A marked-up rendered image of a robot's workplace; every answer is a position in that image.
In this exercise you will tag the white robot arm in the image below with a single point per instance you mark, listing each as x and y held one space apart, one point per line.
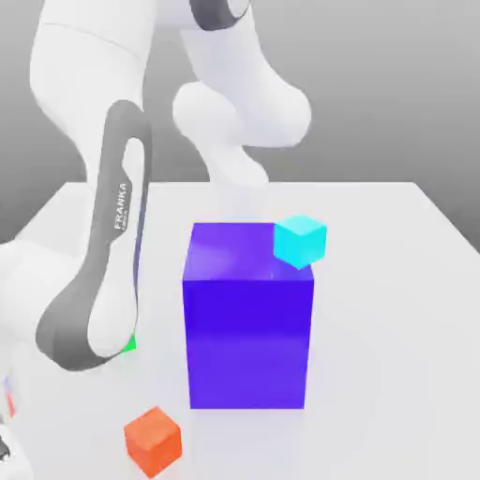
90 82

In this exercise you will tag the small green cube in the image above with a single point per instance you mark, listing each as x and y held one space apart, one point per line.
130 345

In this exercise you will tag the small orange cube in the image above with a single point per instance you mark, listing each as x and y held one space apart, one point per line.
152 444

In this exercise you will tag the small cyan cube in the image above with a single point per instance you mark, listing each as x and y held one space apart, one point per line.
298 242

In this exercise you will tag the large blue box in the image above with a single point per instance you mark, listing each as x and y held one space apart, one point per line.
247 337

